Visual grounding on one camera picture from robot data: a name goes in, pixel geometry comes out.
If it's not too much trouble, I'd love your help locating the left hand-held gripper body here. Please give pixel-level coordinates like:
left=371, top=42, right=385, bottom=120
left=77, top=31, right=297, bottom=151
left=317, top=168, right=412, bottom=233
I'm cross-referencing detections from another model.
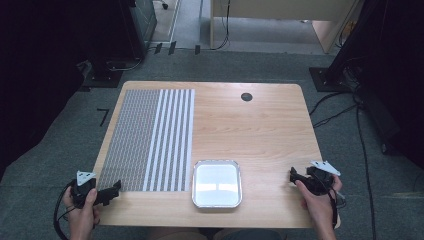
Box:
left=71, top=170, right=98, bottom=209

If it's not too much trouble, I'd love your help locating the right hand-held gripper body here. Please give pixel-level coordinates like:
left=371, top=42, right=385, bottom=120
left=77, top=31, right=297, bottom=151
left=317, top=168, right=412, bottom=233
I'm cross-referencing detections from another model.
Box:
left=305, top=160, right=342, bottom=197

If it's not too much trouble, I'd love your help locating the person's right hand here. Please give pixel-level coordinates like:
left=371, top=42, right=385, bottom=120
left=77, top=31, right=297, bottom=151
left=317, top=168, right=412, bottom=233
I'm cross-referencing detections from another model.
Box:
left=294, top=174, right=344, bottom=232

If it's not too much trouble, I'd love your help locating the person's left hand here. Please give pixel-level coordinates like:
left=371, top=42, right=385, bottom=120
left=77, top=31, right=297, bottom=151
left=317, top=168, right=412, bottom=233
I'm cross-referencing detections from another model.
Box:
left=62, top=186, right=102, bottom=234

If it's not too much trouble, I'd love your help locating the grey woven striped placemat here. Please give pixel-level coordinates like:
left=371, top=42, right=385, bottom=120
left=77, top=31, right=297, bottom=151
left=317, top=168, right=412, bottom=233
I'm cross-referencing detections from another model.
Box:
left=96, top=88, right=196, bottom=193

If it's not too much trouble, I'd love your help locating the square silver metal tray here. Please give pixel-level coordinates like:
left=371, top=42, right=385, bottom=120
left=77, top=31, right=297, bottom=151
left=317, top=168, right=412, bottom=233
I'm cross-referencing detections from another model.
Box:
left=191, top=159, right=244, bottom=210

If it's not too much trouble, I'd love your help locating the black stand base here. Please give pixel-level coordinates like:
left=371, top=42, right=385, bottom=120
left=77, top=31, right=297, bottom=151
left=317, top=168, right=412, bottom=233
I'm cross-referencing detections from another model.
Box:
left=308, top=66, right=355, bottom=93

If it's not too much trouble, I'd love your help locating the black flat stand foot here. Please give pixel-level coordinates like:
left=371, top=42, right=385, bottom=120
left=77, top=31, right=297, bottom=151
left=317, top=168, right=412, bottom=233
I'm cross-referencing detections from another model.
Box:
left=77, top=59, right=124, bottom=93

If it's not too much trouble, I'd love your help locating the black cabinet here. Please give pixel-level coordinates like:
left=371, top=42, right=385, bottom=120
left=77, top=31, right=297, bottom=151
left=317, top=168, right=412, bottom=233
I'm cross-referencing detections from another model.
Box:
left=89, top=0, right=158, bottom=64

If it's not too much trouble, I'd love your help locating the light wooden desk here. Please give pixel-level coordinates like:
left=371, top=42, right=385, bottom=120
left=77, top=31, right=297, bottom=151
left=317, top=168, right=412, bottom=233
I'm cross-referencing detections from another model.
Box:
left=209, top=0, right=365, bottom=55

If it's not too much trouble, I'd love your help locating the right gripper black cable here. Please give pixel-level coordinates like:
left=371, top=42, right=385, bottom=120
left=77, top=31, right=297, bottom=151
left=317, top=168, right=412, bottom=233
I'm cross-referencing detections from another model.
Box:
left=319, top=179, right=347, bottom=231

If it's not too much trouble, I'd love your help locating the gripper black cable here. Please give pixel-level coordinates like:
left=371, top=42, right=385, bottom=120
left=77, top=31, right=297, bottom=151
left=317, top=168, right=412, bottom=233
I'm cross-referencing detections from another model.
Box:
left=52, top=179, right=78, bottom=240
left=319, top=179, right=347, bottom=231

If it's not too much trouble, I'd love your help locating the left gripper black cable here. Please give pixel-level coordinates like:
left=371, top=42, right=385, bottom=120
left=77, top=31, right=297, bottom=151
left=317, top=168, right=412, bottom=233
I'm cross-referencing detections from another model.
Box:
left=52, top=179, right=78, bottom=240

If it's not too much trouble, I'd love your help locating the black floor cable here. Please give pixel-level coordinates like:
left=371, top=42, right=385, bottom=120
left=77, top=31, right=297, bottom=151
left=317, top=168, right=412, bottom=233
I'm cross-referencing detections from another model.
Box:
left=308, top=91, right=358, bottom=130
left=355, top=99, right=378, bottom=240

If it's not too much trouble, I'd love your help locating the black hanging desk cable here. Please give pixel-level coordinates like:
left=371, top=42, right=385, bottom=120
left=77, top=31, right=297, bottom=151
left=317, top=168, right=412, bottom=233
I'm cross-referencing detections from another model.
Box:
left=211, top=0, right=232, bottom=52

